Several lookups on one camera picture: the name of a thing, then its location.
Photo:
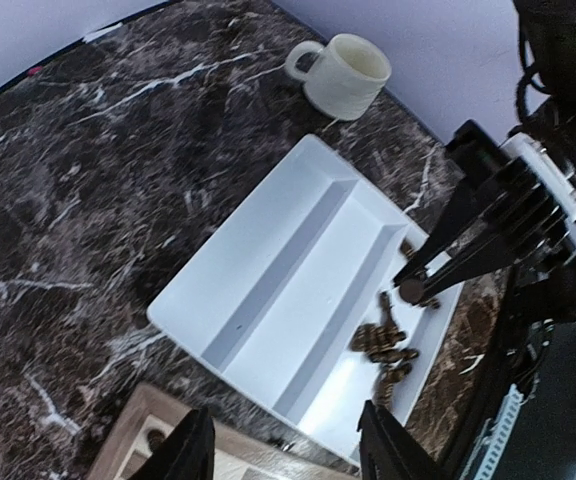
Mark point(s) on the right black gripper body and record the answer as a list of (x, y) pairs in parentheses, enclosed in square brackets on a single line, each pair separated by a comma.
[(516, 204)]

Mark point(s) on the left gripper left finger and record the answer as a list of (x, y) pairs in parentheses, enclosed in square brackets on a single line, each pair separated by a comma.
[(188, 453)]

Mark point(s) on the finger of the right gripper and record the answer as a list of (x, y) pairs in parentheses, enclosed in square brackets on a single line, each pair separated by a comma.
[(487, 253), (459, 213)]

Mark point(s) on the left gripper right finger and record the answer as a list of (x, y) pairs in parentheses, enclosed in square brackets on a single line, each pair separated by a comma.
[(388, 451)]

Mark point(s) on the wooden chess board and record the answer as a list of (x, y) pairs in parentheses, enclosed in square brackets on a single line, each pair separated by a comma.
[(158, 437)]

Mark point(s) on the dark chess piece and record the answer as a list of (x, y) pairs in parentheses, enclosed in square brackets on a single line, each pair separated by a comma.
[(412, 291)]

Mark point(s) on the white plastic tray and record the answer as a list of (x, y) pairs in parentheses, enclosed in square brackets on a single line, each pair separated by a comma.
[(271, 300)]

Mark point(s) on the dark chess pieces small pile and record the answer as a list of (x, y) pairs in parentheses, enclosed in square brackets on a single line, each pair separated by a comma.
[(407, 249)]

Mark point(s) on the cream ceramic mug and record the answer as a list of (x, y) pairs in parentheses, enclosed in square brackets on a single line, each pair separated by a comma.
[(342, 78)]

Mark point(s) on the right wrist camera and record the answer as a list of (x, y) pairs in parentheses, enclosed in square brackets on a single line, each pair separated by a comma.
[(551, 163)]

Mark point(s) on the white slotted cable duct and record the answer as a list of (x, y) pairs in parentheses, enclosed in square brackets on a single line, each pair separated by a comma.
[(494, 442)]

